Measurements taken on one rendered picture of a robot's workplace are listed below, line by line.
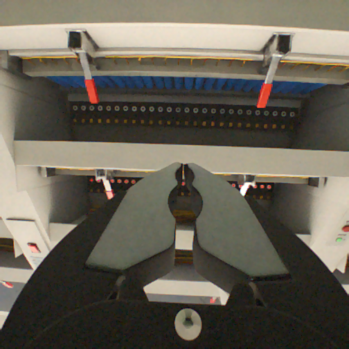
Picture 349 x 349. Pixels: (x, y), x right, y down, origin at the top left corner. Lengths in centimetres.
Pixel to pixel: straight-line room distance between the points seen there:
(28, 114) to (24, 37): 15
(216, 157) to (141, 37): 21
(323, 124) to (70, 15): 48
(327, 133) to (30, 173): 61
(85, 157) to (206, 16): 27
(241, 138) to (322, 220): 26
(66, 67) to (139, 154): 19
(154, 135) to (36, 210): 32
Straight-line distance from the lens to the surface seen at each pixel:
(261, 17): 29
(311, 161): 38
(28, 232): 53
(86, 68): 32
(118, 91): 44
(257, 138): 53
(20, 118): 44
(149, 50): 32
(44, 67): 41
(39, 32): 34
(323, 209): 48
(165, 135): 49
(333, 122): 48
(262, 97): 32
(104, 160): 33
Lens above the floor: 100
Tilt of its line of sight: 29 degrees up
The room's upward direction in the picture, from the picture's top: 179 degrees counter-clockwise
